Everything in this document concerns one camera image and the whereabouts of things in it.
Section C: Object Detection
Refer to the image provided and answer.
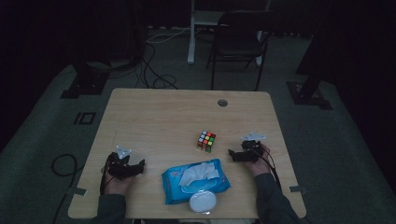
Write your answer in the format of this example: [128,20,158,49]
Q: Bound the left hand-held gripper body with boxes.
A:
[106,145,138,182]

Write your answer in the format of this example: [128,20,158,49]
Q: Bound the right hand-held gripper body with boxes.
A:
[240,131,268,163]

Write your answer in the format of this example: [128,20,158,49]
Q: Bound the multicoloured puzzle cube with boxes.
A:
[197,130,217,154]

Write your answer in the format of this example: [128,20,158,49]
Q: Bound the blue wet wipes pack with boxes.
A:
[161,158,232,215]

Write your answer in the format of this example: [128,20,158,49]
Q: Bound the person's left hand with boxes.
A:
[101,164,135,196]

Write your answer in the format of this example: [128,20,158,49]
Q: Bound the person's right hand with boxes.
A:
[246,143,273,178]

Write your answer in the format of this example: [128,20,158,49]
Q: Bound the grey tape strip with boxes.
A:
[71,186,88,197]
[289,185,309,195]

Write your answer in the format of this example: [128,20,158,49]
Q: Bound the black folding chair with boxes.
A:
[206,10,276,92]

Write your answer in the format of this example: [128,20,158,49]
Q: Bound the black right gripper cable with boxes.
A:
[253,147,283,191]

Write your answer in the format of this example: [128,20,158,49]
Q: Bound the black looped floor cable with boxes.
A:
[50,153,86,224]

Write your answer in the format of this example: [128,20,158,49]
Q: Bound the black stand with base plate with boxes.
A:
[286,0,333,111]
[60,60,110,100]

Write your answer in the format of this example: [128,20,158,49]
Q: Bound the black floor cables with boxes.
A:
[134,41,180,91]

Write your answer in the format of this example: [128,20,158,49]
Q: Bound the white floor cable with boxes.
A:
[145,26,191,45]

